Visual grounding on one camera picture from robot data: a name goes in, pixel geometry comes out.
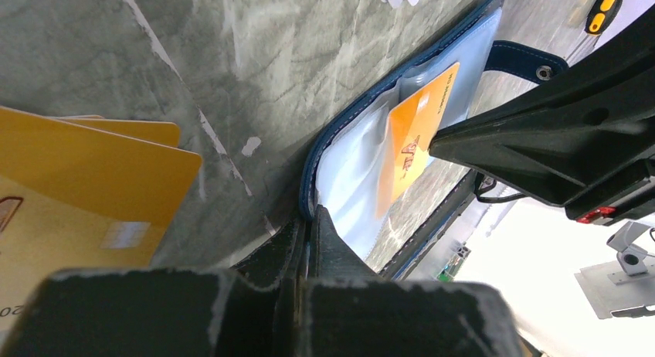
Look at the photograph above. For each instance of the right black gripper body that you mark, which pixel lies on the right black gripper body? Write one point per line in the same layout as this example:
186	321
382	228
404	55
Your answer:
608	191

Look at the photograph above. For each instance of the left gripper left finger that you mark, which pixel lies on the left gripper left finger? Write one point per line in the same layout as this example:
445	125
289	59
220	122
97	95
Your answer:
244	310

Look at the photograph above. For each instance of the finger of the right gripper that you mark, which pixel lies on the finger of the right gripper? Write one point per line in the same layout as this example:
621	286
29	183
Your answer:
602	108

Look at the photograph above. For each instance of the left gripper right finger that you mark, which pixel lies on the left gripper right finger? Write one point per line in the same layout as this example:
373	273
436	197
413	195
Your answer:
348	310

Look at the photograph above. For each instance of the blue leather card holder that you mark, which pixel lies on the blue leather card holder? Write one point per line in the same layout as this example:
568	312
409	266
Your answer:
374	149

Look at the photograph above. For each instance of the gold VIP card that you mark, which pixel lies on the gold VIP card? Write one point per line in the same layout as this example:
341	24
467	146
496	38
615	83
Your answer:
411	126

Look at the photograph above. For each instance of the gold card stack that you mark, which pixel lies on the gold card stack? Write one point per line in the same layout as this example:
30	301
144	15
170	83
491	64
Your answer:
77	196

